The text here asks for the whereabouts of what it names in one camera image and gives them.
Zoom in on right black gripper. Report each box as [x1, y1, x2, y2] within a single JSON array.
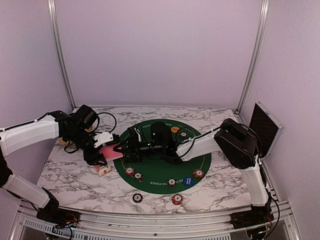
[[113, 136, 165, 163]]

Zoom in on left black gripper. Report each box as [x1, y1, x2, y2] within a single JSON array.
[[66, 128, 108, 166]]

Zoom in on red playing card deck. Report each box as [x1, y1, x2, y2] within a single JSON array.
[[99, 145, 123, 162]]

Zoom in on red chips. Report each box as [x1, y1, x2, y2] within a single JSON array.
[[125, 167, 135, 176], [193, 169, 205, 178]]

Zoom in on black poker chip stack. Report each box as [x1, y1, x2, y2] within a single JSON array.
[[132, 193, 143, 203]]

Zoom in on orange big blind button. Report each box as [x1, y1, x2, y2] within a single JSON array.
[[171, 126, 180, 134]]

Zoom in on blue small blind button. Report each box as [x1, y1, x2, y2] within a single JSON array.
[[182, 176, 195, 187]]

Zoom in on red poker chip stack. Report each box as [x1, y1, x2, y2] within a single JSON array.
[[171, 193, 183, 205]]

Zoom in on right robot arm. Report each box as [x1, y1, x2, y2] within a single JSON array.
[[113, 118, 271, 224]]

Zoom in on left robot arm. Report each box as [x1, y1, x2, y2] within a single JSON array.
[[0, 105, 113, 223]]

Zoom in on playing card box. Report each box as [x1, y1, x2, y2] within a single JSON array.
[[93, 165, 112, 177]]

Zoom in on round green poker mat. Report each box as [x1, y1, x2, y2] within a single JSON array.
[[114, 119, 212, 195]]

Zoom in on woven bamboo tray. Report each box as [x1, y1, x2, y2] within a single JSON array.
[[58, 137, 74, 147]]

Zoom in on aluminium poker chip case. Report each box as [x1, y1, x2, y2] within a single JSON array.
[[249, 101, 284, 159]]

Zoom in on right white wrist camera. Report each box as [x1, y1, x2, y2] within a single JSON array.
[[129, 127, 143, 142]]

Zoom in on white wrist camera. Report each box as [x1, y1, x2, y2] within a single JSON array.
[[129, 127, 143, 142], [93, 131, 120, 148]]

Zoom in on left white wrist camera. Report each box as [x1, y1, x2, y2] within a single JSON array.
[[93, 131, 120, 148]]

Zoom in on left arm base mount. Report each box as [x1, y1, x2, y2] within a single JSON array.
[[36, 208, 80, 228]]

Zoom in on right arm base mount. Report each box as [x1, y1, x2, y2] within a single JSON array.
[[229, 210, 275, 229]]

